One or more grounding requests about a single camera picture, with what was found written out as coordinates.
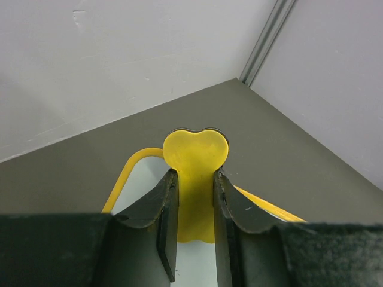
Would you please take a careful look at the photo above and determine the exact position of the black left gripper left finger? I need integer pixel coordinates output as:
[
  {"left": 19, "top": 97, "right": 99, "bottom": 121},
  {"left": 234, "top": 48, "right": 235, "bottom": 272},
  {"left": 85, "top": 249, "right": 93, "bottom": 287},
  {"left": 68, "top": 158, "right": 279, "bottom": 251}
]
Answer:
[{"left": 1, "top": 170, "right": 178, "bottom": 286}]

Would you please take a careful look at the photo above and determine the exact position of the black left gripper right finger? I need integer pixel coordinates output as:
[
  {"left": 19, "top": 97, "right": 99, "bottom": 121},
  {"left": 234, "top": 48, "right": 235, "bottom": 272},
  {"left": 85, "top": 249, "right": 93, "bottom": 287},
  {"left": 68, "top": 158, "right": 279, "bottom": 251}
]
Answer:
[{"left": 214, "top": 170, "right": 382, "bottom": 286}]

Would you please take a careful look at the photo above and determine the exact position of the yellow-framed whiteboard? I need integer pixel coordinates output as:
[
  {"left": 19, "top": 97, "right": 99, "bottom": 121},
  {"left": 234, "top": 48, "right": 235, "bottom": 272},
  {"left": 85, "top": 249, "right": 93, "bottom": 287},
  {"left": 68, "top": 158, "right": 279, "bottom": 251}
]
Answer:
[{"left": 102, "top": 148, "right": 305, "bottom": 286}]

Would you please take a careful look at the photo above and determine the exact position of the aluminium corner post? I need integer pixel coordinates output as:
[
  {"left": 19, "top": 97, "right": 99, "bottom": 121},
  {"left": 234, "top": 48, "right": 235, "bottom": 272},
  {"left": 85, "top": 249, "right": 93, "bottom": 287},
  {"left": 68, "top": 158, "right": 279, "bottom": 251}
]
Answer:
[{"left": 239, "top": 0, "right": 296, "bottom": 87}]

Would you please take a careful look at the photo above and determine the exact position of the yellow bone-shaped eraser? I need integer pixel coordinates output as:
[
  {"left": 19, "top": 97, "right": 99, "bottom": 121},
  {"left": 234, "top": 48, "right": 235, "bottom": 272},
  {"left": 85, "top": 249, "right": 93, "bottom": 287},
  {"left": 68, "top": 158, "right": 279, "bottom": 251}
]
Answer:
[{"left": 162, "top": 128, "right": 229, "bottom": 243}]

